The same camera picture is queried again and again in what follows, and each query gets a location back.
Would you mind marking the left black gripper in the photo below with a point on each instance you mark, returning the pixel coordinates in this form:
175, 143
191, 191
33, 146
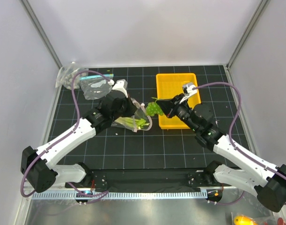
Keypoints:
132, 108

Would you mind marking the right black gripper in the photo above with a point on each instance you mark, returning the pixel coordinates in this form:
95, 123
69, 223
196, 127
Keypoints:
169, 107

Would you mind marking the green grape bunch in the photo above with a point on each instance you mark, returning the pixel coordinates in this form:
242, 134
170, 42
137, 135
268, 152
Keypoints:
153, 108

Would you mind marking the pink zip top bag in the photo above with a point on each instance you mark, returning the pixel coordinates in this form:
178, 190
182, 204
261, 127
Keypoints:
139, 114

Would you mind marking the green leek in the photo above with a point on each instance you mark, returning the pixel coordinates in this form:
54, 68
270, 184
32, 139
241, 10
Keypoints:
132, 123

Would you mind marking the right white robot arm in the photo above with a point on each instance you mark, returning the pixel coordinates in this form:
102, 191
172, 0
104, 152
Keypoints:
265, 180

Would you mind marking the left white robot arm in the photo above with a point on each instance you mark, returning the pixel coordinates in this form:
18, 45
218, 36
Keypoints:
40, 166

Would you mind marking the blue zip top bag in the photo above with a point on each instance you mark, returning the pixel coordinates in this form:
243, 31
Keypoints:
96, 86

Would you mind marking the clear bag with round pieces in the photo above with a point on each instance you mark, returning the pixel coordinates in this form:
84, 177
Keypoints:
66, 74

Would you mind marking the black grid mat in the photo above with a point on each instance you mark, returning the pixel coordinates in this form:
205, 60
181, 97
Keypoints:
119, 148

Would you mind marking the yellow plastic tray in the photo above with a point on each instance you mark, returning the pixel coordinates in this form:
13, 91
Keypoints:
168, 86

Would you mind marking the yellow toy fruit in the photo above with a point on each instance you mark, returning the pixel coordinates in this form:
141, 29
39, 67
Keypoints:
242, 220

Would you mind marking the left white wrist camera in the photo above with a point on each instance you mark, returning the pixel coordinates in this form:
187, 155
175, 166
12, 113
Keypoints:
119, 85

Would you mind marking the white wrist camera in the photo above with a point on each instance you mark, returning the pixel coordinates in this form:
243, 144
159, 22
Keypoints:
119, 85
189, 90

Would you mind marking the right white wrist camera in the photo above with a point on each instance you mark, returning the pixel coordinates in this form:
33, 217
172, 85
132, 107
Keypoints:
189, 90

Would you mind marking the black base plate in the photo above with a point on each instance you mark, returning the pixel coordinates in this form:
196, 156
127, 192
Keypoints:
148, 180

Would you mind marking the slotted cable duct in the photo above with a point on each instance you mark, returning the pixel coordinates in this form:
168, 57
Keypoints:
73, 195

